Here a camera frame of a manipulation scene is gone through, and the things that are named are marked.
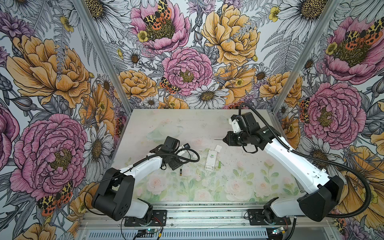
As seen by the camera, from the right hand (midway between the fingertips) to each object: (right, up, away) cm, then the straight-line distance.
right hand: (226, 144), depth 77 cm
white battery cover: (-1, -5, +23) cm, 23 cm away
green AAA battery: (-1, -15, +17) cm, 22 cm away
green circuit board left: (-36, -39, -6) cm, 53 cm away
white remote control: (-6, -12, +18) cm, 22 cm away
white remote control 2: (-21, -5, +5) cm, 23 cm away
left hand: (-30, -10, +14) cm, 34 cm away
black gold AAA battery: (-24, -18, +13) cm, 33 cm away
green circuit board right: (+24, -40, -5) cm, 47 cm away
